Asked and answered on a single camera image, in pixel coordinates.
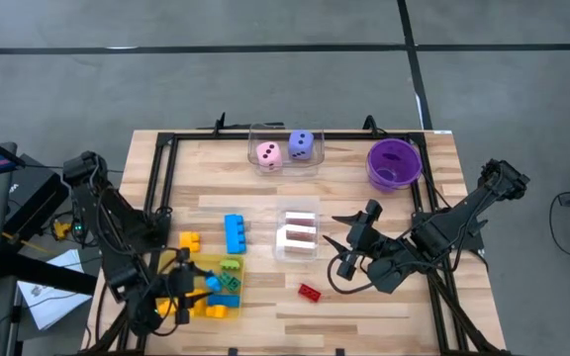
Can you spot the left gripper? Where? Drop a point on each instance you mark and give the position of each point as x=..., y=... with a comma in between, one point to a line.
x=181, y=289

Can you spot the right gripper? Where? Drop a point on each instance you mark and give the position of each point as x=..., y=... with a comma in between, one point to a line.
x=364, y=242

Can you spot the blue rounded toy block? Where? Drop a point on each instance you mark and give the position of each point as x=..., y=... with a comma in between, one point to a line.
x=213, y=283

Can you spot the dark green toy brick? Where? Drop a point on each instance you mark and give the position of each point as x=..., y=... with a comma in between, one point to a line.
x=230, y=282

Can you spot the narrow blue toy brick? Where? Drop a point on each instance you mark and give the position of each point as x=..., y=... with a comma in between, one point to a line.
x=225, y=302

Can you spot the narrow yellow toy brick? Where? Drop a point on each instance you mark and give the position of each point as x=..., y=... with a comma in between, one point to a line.
x=217, y=311

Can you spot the lime green toy brick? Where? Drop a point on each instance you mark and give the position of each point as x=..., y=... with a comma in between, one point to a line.
x=230, y=264

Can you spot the long blue toy brick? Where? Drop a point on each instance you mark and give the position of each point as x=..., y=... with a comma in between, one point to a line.
x=235, y=235

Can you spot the red toy brick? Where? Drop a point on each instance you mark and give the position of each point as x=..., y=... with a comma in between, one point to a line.
x=310, y=292

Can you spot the purple foam die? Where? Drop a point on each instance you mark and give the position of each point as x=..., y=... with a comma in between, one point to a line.
x=301, y=145

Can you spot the pink foam die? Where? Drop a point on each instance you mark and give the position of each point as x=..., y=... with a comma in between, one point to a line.
x=269, y=156

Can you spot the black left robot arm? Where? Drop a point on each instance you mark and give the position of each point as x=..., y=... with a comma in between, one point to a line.
x=112, y=222

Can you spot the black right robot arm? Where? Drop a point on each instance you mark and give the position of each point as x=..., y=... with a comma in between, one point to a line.
x=463, y=212

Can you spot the yellow translucent plastic bin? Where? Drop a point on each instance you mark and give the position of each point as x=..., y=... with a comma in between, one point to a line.
x=201, y=259

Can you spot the small clear plastic container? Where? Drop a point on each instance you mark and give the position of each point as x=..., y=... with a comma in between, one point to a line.
x=297, y=207

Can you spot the large clear plastic bin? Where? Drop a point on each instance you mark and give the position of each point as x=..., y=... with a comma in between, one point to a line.
x=317, y=158

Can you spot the purple plastic bucket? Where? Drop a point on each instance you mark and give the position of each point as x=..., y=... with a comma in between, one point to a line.
x=394, y=165

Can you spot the black controller box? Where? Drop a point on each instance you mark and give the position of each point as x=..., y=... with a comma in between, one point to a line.
x=78, y=228

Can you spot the white paper sheet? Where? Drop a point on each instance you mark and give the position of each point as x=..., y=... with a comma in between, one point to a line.
x=52, y=301

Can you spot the black support beam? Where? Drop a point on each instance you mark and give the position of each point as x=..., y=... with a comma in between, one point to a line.
x=47, y=277

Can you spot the black equipment case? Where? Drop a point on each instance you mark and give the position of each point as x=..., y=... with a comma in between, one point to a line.
x=32, y=198

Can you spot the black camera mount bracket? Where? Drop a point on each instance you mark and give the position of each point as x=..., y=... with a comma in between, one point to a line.
x=340, y=352
x=233, y=352

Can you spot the black metal table frame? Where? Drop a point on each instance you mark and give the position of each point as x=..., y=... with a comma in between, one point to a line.
x=344, y=135

